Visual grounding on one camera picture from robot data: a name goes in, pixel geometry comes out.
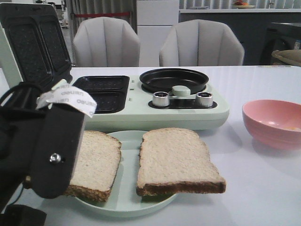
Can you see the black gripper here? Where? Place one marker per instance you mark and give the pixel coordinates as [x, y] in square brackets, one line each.
[34, 143]

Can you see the bread slice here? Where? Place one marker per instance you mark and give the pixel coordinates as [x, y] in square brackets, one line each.
[176, 160]
[96, 167]

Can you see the breakfast maker hinged lid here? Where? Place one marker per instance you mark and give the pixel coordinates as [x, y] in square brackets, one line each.
[32, 46]

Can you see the pink plastic bowl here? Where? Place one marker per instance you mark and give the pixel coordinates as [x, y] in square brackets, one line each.
[275, 123]

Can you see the mint green round plate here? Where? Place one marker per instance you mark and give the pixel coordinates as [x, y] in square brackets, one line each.
[123, 201]

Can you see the left beige upholstered chair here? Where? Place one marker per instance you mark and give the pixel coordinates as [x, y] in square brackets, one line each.
[106, 42]

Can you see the beige upholstered chair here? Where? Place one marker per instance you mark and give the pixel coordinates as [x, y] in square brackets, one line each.
[106, 42]
[201, 43]

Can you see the left silver control knob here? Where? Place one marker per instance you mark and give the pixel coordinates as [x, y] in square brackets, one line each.
[160, 99]

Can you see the silver control knob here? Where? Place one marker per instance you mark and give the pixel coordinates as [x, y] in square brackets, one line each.
[160, 99]
[204, 99]

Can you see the black round frying pan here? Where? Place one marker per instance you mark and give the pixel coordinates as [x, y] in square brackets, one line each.
[163, 79]

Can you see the red barrier belt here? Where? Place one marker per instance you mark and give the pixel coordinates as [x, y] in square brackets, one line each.
[102, 14]

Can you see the white refrigerator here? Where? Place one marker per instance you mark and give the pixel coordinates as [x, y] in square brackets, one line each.
[154, 21]

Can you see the right silver control knob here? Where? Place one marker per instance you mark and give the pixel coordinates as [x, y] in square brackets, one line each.
[204, 99]

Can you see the right beige upholstered chair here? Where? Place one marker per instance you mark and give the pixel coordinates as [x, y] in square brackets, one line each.
[201, 43]

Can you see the fruit plate on counter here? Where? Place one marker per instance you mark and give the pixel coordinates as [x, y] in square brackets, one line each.
[240, 4]

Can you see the dark washing machine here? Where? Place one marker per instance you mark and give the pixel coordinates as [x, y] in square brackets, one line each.
[280, 36]

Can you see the olive cushion seat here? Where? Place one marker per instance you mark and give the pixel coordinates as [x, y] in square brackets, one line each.
[291, 57]

